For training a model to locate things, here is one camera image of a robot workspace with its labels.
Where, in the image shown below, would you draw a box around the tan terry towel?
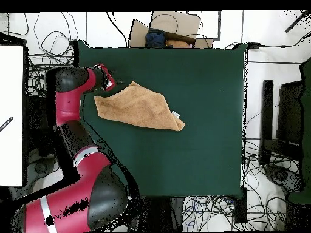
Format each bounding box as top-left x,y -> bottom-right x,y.
93,80 -> 186,132

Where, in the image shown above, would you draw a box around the dark blue cloth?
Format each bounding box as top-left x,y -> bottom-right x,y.
145,32 -> 167,49

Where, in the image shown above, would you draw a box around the orange cloth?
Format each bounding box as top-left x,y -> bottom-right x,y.
165,39 -> 191,49

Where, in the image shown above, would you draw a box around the brown cardboard box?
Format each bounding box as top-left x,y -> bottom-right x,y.
128,10 -> 214,49

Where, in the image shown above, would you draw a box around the black equipment block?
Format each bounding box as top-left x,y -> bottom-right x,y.
25,94 -> 64,158

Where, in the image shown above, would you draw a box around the dark green table cloth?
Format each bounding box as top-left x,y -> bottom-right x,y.
73,39 -> 248,198

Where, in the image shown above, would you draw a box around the white board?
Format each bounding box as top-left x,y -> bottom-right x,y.
0,45 -> 24,187

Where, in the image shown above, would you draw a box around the black label strip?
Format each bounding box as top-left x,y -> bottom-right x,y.
0,116 -> 13,133

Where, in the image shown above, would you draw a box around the black box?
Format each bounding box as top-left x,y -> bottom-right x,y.
233,187 -> 248,224

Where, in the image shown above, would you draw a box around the black rod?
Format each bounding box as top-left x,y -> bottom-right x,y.
284,10 -> 311,33

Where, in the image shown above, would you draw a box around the green cloth cover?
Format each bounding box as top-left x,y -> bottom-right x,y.
287,56 -> 311,204

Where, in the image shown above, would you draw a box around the black pedestal foot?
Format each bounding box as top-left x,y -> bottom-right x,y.
264,164 -> 304,195
33,160 -> 50,175

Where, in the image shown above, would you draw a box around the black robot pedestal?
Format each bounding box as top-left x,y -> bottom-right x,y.
135,197 -> 185,232

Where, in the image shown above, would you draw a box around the tangled floor cables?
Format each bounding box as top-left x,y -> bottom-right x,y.
182,196 -> 235,232

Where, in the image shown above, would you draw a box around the black frame stand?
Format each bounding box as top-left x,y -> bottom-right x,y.
259,79 -> 304,166

